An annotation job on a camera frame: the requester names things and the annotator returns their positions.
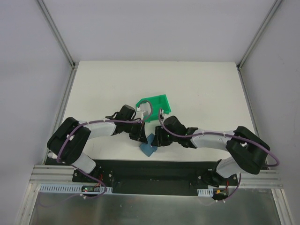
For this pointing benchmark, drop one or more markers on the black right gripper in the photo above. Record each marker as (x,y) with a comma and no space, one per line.
(160,138)

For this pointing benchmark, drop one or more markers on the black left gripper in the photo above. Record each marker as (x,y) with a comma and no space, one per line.
(141,135)

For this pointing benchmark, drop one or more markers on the blue leather card holder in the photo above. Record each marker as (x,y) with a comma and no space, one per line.
(147,148)

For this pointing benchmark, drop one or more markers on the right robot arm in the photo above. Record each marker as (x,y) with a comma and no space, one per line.
(247,151)

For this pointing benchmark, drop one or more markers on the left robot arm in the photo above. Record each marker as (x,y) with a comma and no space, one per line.
(69,140)

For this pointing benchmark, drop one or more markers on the green plastic bin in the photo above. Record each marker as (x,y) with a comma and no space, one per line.
(154,103)

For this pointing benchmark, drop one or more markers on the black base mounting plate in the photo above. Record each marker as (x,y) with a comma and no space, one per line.
(173,188)

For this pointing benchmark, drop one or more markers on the right white cable duct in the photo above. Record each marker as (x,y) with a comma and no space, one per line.
(205,192)

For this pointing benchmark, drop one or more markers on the white cable duct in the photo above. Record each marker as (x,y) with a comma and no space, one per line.
(205,192)
(75,189)

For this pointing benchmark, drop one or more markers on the left aluminium frame post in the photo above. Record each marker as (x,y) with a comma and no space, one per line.
(55,31)

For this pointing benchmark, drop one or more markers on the aluminium frame post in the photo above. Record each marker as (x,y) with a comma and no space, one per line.
(55,31)
(259,33)

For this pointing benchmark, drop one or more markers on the aluminium front rail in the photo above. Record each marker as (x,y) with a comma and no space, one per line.
(57,174)

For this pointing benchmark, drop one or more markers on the left white cable duct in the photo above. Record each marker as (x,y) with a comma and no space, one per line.
(75,189)

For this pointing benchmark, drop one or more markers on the right aluminium frame post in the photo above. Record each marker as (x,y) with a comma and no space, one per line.
(259,33)

